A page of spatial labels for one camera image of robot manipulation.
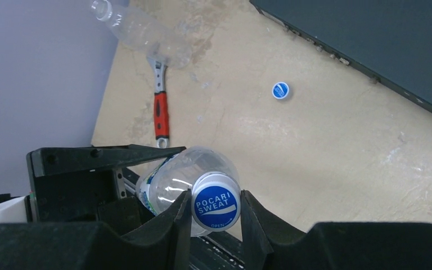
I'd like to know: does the black flat electronics box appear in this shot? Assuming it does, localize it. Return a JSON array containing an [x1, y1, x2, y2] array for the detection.
[[253, 1, 432, 113]]

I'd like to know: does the blue white bottle cap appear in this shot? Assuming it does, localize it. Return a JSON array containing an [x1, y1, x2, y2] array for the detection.
[[191, 172, 241, 232], [271, 82, 290, 100]]

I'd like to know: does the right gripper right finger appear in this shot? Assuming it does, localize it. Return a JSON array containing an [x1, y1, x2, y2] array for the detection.
[[241, 190, 432, 269]]

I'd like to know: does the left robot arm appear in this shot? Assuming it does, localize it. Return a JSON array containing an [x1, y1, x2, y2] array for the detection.
[[0, 145, 185, 223]]

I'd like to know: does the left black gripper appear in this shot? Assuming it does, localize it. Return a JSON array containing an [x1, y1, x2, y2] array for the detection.
[[26, 144, 186, 224]]

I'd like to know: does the clear plastic bottle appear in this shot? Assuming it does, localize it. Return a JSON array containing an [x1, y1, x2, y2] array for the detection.
[[91, 1, 192, 68], [136, 146, 239, 237]]

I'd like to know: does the red handled adjustable wrench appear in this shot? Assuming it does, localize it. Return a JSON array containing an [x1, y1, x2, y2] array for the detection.
[[147, 56, 170, 149]]

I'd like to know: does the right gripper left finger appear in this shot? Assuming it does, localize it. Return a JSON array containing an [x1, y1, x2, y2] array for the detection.
[[0, 191, 191, 269]]

